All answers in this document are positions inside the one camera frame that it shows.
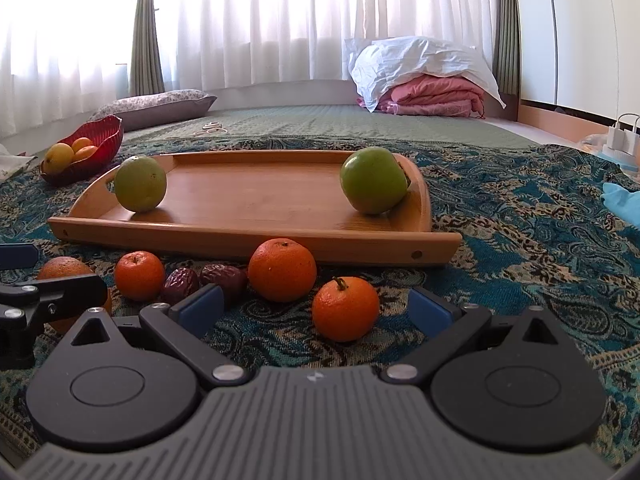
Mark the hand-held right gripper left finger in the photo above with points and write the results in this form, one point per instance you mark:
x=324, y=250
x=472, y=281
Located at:
x=197, y=310

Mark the green apple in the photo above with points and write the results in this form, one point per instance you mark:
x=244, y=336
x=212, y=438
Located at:
x=372, y=182
x=140, y=185

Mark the white pillow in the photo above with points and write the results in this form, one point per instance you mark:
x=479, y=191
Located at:
x=420, y=57

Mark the teal paisley blanket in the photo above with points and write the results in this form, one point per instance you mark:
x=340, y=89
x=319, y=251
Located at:
x=500, y=240

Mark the white paper bag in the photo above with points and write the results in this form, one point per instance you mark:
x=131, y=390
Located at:
x=622, y=140

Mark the small tangerine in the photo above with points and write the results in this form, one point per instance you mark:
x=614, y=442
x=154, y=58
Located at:
x=140, y=276

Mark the large dull orange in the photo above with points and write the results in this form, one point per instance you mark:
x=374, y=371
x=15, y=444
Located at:
x=62, y=266

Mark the yellow lemon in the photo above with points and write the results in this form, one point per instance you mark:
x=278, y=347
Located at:
x=57, y=157

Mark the wooden serving tray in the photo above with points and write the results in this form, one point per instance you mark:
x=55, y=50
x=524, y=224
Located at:
x=260, y=200

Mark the red leaf-shaped bowl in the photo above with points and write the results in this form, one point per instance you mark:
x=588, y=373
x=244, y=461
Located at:
x=107, y=135

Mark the white wardrobe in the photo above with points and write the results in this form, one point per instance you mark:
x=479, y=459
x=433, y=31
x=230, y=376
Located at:
x=585, y=35

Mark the floral grey pillow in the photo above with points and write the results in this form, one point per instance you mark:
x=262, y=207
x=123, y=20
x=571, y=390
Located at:
x=150, y=107

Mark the tangerine with stem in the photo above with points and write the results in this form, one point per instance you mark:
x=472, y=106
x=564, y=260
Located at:
x=346, y=312

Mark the folded pink blanket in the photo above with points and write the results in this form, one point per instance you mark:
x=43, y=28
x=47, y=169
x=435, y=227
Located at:
x=430, y=96

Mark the green quilted mat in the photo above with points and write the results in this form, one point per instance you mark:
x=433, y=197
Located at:
x=325, y=125

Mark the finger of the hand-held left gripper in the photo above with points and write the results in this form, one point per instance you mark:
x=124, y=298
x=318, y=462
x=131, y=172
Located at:
x=75, y=297
x=17, y=256

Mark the white sheer curtain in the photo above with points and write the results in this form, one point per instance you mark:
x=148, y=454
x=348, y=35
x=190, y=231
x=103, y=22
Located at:
x=250, y=20

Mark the large bright orange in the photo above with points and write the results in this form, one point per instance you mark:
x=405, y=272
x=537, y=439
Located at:
x=282, y=271

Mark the small orange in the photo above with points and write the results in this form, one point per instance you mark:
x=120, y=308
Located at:
x=81, y=143
x=86, y=154

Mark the red date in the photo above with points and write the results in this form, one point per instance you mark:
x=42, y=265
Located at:
x=179, y=282
x=227, y=277

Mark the white plastic bag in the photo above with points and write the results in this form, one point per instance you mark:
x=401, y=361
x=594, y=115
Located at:
x=12, y=162

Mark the turquoise cloth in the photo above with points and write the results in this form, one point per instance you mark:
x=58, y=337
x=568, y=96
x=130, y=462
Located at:
x=622, y=202

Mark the green curtain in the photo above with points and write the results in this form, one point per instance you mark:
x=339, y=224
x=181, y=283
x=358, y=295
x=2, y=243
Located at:
x=146, y=35
x=506, y=35

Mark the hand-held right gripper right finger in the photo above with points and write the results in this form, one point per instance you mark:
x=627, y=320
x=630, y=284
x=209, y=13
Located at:
x=430, y=312

